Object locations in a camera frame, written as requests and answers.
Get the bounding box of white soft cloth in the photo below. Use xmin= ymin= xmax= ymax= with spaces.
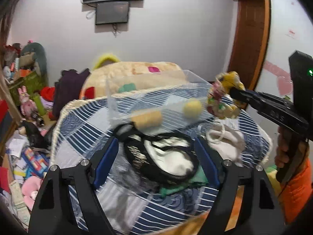
xmin=205 ymin=122 xmax=246 ymax=167

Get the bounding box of yellow cylindrical soft toy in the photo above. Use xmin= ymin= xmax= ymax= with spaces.
xmin=131 ymin=111 xmax=163 ymax=130

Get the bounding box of person right hand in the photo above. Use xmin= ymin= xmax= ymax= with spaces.
xmin=274 ymin=127 xmax=308 ymax=172

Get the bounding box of black and white pouch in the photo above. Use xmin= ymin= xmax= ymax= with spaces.
xmin=112 ymin=123 xmax=200 ymax=186

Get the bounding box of blue white patterned tablecloth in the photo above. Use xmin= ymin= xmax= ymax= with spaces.
xmin=50 ymin=83 xmax=273 ymax=235

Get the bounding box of yellow felt ball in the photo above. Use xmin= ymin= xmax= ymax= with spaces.
xmin=183 ymin=99 xmax=203 ymax=119

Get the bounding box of clear plastic storage bin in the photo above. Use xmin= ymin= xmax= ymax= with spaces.
xmin=106 ymin=70 xmax=214 ymax=134

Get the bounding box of beige plush blanket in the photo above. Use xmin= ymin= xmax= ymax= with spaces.
xmin=79 ymin=61 xmax=182 ymax=100

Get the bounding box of dark purple garment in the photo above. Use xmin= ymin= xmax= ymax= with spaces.
xmin=52 ymin=69 xmax=90 ymax=119

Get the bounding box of pink plush toy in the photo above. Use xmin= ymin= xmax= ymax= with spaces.
xmin=21 ymin=176 xmax=42 ymax=211

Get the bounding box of pink rabbit doll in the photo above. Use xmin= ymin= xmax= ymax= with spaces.
xmin=17 ymin=85 xmax=38 ymax=119

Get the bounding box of green cardboard box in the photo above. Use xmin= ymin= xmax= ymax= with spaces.
xmin=8 ymin=72 xmax=47 ymax=106

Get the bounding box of red shoe box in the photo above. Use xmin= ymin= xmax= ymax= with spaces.
xmin=0 ymin=100 xmax=8 ymax=123

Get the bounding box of green dinosaur plush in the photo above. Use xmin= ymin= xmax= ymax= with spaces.
xmin=21 ymin=42 xmax=47 ymax=76

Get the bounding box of brown wooden door frame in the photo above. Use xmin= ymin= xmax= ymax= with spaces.
xmin=226 ymin=0 xmax=271 ymax=90

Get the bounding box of yellow plush ring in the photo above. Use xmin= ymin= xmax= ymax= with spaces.
xmin=92 ymin=52 xmax=121 ymax=70

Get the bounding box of small wall monitor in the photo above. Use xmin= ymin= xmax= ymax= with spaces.
xmin=95 ymin=1 xmax=130 ymax=25

